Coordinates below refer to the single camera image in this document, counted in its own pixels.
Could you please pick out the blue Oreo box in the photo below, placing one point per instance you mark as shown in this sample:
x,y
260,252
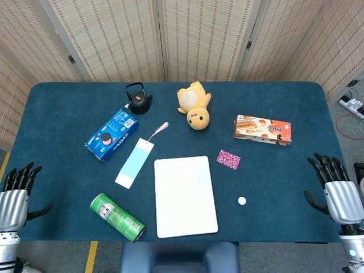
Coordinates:
x,y
112,135

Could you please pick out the white blue tasselled bookmark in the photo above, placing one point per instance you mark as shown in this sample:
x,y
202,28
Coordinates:
x,y
133,163

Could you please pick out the blue table cloth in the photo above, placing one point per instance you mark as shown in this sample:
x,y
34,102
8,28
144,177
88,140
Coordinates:
x,y
270,179

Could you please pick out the green chips can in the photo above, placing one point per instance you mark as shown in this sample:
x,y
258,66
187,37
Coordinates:
x,y
116,217

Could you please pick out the white rectangular board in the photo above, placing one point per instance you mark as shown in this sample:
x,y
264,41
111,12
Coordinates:
x,y
185,196

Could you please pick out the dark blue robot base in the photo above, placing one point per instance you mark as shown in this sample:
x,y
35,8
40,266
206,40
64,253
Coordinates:
x,y
179,257

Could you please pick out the orange snack box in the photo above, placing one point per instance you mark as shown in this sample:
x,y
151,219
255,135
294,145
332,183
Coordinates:
x,y
263,129

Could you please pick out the black teapot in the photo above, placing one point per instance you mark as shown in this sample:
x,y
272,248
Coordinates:
x,y
138,103

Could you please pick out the pink patterned small packet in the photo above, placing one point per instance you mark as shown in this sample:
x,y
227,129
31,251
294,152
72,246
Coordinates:
x,y
228,159

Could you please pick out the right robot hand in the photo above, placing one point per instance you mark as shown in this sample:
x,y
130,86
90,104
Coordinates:
x,y
342,199

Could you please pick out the woven folding screen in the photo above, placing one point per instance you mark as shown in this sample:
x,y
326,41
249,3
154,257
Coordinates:
x,y
113,42

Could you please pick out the white power strip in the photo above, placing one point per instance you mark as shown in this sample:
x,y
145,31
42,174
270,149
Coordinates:
x,y
352,103

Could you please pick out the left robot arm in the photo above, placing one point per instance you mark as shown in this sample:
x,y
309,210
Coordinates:
x,y
7,250

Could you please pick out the black device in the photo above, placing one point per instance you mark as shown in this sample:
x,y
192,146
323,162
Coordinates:
x,y
359,170

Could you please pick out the yellow plush toy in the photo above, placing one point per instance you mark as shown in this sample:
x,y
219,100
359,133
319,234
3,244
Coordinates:
x,y
193,105

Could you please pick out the small white round disc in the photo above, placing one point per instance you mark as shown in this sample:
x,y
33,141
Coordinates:
x,y
242,200

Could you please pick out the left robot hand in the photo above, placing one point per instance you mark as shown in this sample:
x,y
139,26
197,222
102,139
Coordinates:
x,y
12,207

